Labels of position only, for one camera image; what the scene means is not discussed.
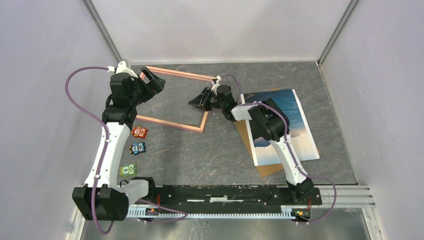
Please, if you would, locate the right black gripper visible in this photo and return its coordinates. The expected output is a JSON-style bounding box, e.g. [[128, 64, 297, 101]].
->
[[189, 86, 225, 112]]

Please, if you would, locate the blue owl sticker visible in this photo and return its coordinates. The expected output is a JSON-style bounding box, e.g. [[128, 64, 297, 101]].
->
[[129, 141, 146, 156]]

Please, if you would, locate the white slotted cable duct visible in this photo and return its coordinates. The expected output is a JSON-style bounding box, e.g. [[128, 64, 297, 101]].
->
[[126, 205, 296, 220]]

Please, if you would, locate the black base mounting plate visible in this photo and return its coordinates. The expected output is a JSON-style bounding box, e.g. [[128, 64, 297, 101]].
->
[[137, 184, 323, 214]]

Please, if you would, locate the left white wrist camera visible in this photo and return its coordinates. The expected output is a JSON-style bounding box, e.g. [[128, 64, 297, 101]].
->
[[107, 60, 139, 79]]

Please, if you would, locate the purple cable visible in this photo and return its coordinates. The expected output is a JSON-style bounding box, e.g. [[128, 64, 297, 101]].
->
[[218, 74, 337, 226], [64, 66, 188, 235]]

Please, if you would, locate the red owl sticker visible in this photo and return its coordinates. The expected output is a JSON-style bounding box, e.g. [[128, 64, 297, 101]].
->
[[130, 126, 148, 139]]

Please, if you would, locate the mountain landscape photo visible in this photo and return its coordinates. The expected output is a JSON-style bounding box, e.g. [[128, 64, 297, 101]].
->
[[240, 88, 321, 167]]

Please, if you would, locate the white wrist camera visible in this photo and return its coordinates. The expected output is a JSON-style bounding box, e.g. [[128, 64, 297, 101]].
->
[[211, 75, 222, 95], [107, 60, 139, 79]]

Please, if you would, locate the brown cardboard backing board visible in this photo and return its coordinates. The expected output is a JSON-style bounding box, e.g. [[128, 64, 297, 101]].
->
[[231, 87, 322, 178]]

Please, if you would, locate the green owl sticker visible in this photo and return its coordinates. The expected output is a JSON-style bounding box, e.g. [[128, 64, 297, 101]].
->
[[119, 163, 137, 177]]

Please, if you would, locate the orange picture frame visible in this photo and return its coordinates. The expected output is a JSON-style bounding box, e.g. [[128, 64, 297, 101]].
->
[[136, 66, 215, 133]]

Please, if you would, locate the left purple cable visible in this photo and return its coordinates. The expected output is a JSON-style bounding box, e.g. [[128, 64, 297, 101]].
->
[[64, 66, 188, 235]]

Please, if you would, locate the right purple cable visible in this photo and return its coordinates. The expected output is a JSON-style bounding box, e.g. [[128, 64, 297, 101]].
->
[[218, 74, 337, 226]]

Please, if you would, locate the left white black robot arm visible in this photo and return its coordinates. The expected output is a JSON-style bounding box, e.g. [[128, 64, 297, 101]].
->
[[72, 66, 166, 221]]

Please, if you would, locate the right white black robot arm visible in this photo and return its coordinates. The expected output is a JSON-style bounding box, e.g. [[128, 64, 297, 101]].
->
[[188, 85, 314, 204]]

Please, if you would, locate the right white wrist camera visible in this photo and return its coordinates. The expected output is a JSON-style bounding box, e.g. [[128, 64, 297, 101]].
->
[[211, 75, 222, 95]]

